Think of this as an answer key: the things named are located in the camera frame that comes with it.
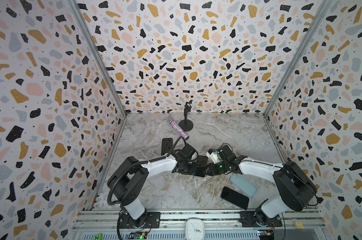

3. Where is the black corrugated cable conduit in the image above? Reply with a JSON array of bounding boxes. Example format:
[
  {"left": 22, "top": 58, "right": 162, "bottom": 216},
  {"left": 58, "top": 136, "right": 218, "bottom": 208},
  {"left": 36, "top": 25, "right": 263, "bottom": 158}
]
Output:
[{"left": 107, "top": 136, "right": 188, "bottom": 206}]

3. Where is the black phone stand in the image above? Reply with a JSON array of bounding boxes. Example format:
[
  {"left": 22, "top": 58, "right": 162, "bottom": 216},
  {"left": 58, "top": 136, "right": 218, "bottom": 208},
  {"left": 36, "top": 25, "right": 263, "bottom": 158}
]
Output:
[{"left": 178, "top": 102, "right": 194, "bottom": 132}]

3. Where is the white square clock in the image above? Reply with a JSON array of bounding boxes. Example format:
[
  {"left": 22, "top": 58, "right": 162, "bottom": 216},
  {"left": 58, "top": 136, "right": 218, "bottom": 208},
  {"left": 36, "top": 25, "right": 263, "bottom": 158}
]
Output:
[{"left": 185, "top": 219, "right": 205, "bottom": 240}]

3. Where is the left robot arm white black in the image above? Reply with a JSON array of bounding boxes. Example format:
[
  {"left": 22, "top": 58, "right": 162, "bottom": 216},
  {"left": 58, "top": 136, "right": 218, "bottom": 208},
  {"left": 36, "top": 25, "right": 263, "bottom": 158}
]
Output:
[{"left": 106, "top": 144, "right": 199, "bottom": 221}]

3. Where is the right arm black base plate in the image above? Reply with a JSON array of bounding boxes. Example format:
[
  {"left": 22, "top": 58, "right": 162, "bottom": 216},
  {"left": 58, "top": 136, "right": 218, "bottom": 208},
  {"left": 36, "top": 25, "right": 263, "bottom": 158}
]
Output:
[{"left": 239, "top": 211, "right": 283, "bottom": 228}]

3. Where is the yellow sticker tag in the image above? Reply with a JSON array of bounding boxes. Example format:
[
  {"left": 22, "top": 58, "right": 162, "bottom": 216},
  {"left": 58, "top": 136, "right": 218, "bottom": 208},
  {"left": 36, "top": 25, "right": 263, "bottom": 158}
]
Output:
[{"left": 295, "top": 221, "right": 304, "bottom": 229}]

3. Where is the light blue phone case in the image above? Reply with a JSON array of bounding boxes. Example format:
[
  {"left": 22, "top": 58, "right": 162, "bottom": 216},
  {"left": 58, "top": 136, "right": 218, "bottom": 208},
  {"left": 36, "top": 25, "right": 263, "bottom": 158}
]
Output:
[{"left": 230, "top": 174, "right": 258, "bottom": 198}]

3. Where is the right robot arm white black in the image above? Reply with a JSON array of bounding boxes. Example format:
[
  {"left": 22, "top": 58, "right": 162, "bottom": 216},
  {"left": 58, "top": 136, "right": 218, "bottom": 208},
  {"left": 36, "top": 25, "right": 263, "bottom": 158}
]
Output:
[{"left": 206, "top": 145, "right": 317, "bottom": 219}]

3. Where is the black phone case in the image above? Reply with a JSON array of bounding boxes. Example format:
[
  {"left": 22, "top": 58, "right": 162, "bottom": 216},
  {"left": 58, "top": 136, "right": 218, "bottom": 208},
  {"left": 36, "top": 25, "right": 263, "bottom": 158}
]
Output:
[
  {"left": 161, "top": 138, "right": 173, "bottom": 155},
  {"left": 194, "top": 156, "right": 208, "bottom": 178}
]

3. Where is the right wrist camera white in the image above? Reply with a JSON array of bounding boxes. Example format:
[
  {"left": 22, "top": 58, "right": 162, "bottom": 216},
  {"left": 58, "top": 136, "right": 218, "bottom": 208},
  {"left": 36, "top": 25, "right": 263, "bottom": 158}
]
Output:
[{"left": 206, "top": 149, "right": 221, "bottom": 164}]

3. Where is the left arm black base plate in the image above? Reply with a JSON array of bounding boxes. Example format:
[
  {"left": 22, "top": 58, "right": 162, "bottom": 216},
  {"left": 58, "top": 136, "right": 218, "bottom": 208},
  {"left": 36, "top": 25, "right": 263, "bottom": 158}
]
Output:
[{"left": 118, "top": 212, "right": 161, "bottom": 229}]

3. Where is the circuit board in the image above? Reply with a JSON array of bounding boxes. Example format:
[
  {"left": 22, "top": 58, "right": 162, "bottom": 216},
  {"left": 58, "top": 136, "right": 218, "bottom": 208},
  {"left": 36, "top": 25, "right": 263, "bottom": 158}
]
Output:
[
  {"left": 127, "top": 231, "right": 148, "bottom": 240},
  {"left": 258, "top": 230, "right": 275, "bottom": 240}
]

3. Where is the black phone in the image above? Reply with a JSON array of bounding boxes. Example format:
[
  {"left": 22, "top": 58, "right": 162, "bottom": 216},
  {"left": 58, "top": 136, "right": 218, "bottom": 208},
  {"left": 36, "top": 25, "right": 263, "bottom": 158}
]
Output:
[{"left": 221, "top": 187, "right": 250, "bottom": 210}]

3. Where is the left circuit board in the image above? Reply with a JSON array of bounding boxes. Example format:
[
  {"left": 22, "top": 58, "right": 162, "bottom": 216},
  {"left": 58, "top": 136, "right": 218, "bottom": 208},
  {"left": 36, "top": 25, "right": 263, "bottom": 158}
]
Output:
[{"left": 127, "top": 231, "right": 148, "bottom": 240}]

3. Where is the purple glitter tube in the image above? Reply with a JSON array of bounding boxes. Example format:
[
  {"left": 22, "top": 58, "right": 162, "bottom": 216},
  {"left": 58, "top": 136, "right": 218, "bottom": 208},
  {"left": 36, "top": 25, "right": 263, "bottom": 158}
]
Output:
[{"left": 167, "top": 118, "right": 189, "bottom": 140}]

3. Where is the green label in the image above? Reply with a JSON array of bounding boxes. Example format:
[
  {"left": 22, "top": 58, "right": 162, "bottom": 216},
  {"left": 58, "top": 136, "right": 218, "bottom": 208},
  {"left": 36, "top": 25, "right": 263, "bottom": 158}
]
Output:
[{"left": 93, "top": 234, "right": 103, "bottom": 240}]

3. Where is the right circuit board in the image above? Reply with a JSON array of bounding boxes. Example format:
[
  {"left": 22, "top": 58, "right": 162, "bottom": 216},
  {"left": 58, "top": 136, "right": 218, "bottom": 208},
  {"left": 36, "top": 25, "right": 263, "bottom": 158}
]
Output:
[{"left": 258, "top": 230, "right": 275, "bottom": 240}]

